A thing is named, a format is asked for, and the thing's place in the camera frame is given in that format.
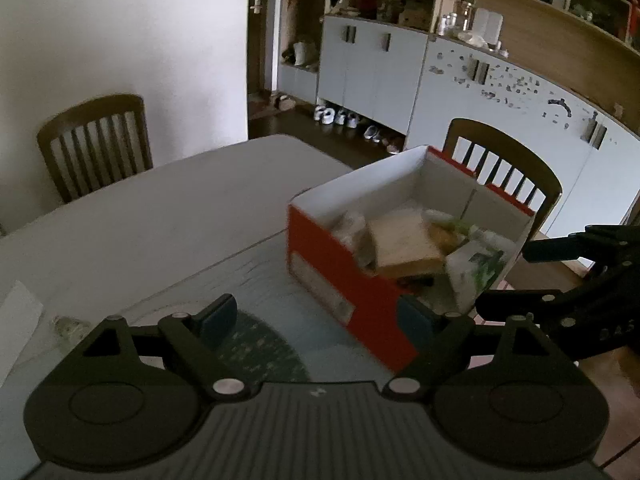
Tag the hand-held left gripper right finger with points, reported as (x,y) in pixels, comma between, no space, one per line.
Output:
(414,316)

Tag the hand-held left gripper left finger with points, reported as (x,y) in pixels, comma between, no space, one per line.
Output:
(220,316)

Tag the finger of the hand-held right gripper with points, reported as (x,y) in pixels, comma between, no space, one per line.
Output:
(555,248)
(520,304)

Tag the red and white cardboard box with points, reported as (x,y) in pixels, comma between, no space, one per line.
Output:
(340,270)

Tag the white green packet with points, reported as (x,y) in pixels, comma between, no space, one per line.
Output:
(475,270)

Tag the dark green round mat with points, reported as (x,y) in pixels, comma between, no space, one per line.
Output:
(270,350)

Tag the brown flat packet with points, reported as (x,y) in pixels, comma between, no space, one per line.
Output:
(405,240)

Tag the white green tube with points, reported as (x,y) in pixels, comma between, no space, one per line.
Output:
(475,227)

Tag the wooden slat-back chair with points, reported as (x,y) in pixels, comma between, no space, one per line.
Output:
(500,132)
(95,110)

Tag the clear plastic wrapper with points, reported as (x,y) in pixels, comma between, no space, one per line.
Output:
(67,327)

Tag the white paper sheet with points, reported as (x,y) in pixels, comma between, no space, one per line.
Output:
(17,320)

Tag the row of shoes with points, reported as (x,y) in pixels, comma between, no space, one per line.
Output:
(345,117)

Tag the tan slippers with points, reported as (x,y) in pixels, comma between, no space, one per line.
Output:
(282,101)

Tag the white canister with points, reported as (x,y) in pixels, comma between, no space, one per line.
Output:
(487,25)

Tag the long white cabinet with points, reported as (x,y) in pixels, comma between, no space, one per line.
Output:
(370,80)

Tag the glass jar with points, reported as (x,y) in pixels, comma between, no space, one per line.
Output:
(465,12)

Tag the dark wooden door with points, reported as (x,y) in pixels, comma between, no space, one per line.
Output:
(262,50)

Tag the small cardboard box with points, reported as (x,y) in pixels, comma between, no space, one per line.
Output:
(415,16)

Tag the white jug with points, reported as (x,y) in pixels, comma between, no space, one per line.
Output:
(301,53)

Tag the wooden wall shelf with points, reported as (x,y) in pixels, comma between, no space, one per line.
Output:
(550,45)

